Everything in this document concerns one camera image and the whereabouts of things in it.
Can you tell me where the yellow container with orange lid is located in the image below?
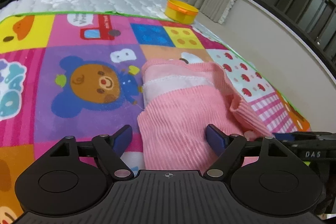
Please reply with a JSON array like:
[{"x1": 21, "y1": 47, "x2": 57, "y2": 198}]
[{"x1": 165, "y1": 0, "x2": 199, "y2": 24}]

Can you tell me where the colourful cartoon printed blanket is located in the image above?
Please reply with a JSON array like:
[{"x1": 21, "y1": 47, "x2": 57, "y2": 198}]
[{"x1": 0, "y1": 11, "x2": 311, "y2": 224}]

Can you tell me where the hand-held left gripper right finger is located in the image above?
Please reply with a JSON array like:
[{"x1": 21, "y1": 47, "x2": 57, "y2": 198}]
[{"x1": 203, "y1": 124, "x2": 290, "y2": 179}]

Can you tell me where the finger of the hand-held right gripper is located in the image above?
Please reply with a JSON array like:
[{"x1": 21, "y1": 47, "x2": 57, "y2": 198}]
[{"x1": 272, "y1": 132, "x2": 319, "y2": 142}]

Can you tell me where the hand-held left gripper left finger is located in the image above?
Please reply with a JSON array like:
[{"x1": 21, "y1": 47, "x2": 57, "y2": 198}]
[{"x1": 49, "y1": 124, "x2": 134, "y2": 179}]

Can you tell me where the pink corduroy dress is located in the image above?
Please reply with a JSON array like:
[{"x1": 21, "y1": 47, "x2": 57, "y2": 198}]
[{"x1": 137, "y1": 57, "x2": 273, "y2": 170}]

